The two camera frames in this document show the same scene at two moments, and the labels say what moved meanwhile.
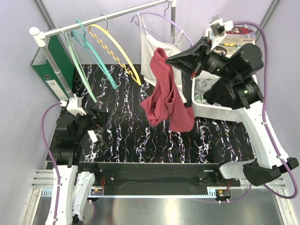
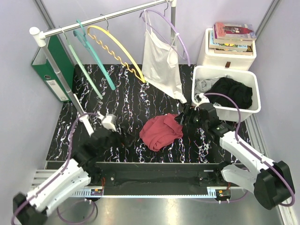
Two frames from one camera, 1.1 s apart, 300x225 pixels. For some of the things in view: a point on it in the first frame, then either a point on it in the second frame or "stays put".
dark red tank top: x=167 y=98 → x=161 y=131
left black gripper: x=100 y=120 → x=123 y=140
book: x=236 y=42 → x=225 y=47
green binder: x=43 y=65 stays put
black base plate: x=153 y=174 stays put
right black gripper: x=188 y=61 → x=189 y=110
